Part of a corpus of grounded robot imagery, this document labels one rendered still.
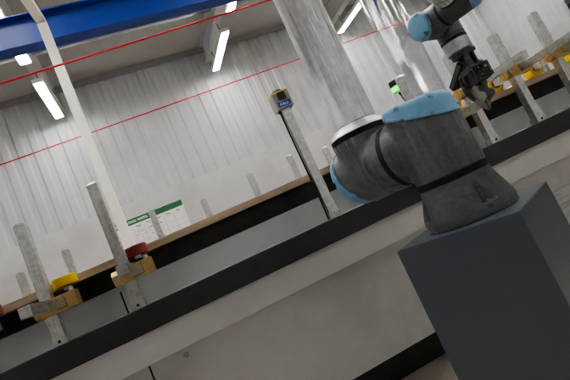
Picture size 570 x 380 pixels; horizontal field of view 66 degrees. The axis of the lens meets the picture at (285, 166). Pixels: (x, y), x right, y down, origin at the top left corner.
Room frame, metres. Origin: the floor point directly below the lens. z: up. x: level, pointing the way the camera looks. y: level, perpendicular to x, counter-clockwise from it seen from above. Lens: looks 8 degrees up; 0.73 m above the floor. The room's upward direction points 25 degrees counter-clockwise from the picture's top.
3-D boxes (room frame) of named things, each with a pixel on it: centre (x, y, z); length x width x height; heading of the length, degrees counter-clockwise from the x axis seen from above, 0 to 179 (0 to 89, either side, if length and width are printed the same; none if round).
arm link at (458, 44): (1.47, -0.71, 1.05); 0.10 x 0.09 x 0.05; 104
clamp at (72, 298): (1.41, 0.85, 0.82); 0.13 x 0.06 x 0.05; 104
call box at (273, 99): (1.65, -0.09, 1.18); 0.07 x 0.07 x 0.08; 14
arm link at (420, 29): (1.39, -0.62, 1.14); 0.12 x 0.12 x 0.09; 39
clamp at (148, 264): (1.47, 0.61, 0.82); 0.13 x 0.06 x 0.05; 104
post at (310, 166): (1.65, -0.09, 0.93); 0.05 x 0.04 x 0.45; 104
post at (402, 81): (1.78, -0.58, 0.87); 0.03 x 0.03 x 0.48; 14
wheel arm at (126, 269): (1.39, 0.57, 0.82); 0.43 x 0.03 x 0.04; 14
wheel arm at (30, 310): (1.32, 0.81, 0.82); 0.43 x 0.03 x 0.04; 14
